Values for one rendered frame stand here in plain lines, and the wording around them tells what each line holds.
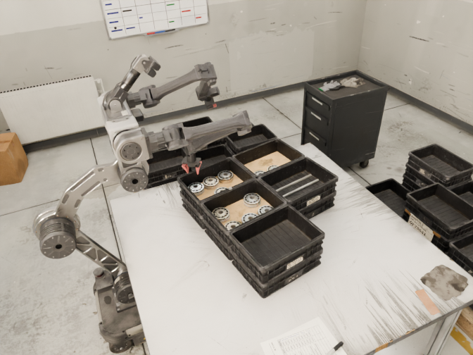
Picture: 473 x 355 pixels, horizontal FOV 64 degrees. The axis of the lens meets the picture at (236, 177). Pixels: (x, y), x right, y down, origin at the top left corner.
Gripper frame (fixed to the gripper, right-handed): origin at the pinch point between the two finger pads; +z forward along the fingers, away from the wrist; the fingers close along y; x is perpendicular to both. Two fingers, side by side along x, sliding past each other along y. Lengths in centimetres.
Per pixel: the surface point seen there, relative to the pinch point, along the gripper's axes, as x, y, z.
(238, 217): 19.5, -32.0, 13.9
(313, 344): 82, -79, 26
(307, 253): 42, -73, 11
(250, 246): 40, -43, 14
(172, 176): -56, 41, 48
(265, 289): 61, -54, 20
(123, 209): 11, 47, 28
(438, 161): -111, -171, 47
